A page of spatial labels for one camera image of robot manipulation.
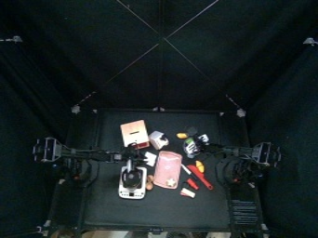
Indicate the pale star-shaped starfruit slice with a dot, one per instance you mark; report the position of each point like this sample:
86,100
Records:
171,182

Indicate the white red toy wedge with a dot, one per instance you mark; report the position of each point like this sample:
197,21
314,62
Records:
187,192

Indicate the small white toy piece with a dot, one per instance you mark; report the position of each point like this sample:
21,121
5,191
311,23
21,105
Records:
203,138

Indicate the small red toy piece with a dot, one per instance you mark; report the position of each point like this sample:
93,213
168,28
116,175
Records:
192,183

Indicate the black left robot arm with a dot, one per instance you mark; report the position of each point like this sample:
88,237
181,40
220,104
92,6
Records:
82,152

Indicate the metal frame corner bracket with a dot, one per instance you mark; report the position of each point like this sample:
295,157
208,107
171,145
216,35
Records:
14,39
240,112
74,108
308,41

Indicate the brown toy food piece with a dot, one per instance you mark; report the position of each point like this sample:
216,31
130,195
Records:
148,186
149,178

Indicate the red toy spatula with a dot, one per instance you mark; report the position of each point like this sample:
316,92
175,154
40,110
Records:
201,177

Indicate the white cube toy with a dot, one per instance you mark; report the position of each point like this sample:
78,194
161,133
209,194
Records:
157,140

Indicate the green and white toy bottle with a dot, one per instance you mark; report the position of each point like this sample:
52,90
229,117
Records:
189,145

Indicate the tan box with red edge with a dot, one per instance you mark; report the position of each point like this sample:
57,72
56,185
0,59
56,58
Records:
133,133

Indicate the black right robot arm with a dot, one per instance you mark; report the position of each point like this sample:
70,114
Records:
248,152

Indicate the yellow orange toy fruit half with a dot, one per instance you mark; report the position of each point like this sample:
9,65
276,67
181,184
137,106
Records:
199,166

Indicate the white toy knife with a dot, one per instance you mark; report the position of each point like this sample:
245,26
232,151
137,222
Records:
185,169

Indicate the black round toy piece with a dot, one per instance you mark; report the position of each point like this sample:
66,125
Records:
191,130

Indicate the pink rectangular tray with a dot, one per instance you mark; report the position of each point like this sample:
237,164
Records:
167,169

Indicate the black toy pot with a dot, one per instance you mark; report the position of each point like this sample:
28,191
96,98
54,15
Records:
130,178

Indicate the white card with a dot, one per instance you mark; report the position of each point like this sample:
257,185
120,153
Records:
149,159

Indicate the white text label sticker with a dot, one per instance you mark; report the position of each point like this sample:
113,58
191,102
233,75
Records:
243,210

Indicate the white toy stove base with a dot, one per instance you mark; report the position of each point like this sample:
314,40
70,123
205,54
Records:
132,193

